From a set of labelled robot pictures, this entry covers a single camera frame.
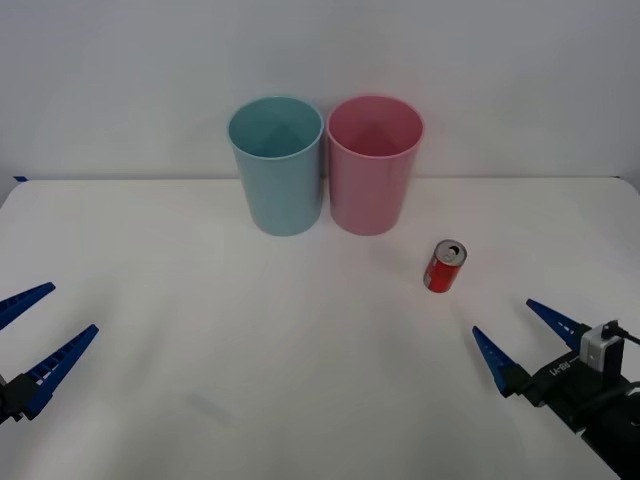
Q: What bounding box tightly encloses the pale blue plastic bin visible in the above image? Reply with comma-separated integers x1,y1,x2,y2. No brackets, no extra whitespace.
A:
227,95,325,237

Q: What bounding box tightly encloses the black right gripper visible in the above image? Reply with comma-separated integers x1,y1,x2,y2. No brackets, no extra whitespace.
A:
471,298,632,437

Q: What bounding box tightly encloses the red drink can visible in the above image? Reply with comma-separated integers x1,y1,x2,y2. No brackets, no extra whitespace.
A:
423,238,469,294

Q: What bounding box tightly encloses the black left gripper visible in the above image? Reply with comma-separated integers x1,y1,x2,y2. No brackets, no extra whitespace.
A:
0,282,100,426

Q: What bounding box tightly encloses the pink plastic bin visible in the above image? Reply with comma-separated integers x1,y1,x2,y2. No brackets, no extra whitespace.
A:
326,94,425,237

